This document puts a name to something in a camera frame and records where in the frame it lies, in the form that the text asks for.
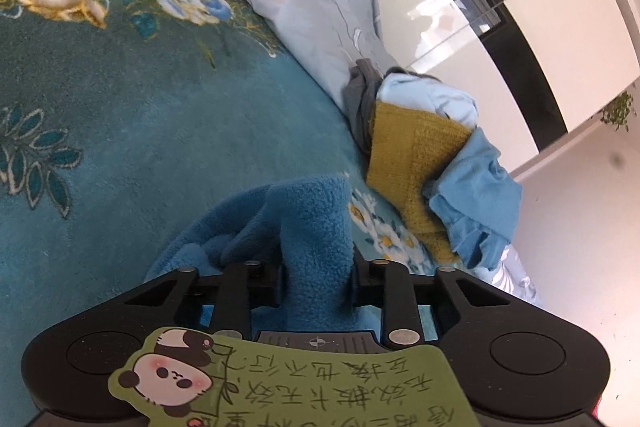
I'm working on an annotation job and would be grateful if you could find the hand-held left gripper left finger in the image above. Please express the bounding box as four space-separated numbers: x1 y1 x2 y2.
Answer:
125 261 286 339

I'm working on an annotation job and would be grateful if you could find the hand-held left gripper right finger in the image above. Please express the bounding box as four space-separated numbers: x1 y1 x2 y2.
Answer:
352 257 511 348

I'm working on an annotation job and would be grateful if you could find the blue fleece jacket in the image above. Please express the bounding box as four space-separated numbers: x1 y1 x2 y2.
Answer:
145 177 383 334

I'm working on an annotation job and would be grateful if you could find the green panda paper note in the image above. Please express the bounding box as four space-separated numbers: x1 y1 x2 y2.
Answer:
107 327 481 427

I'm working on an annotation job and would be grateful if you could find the mustard yellow knitted sweater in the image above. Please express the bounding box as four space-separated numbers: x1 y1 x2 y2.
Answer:
366 101 473 264

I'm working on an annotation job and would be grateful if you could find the blue shirt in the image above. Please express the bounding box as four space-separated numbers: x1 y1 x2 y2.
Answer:
422 127 523 270

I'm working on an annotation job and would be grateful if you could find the grey garment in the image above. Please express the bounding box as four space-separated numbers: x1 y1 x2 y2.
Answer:
342 59 441 152

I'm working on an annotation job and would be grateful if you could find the pale blue cloth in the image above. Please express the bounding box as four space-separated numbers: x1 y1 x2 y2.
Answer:
377 74 478 128

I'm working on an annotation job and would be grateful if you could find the teal floral blanket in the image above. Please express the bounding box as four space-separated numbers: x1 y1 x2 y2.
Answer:
0 0 453 408

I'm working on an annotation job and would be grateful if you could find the light blue floral quilt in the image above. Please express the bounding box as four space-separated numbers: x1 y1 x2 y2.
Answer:
195 0 401 110

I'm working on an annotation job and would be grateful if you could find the green hanging plant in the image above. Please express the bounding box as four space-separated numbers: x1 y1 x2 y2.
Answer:
600 92 634 131

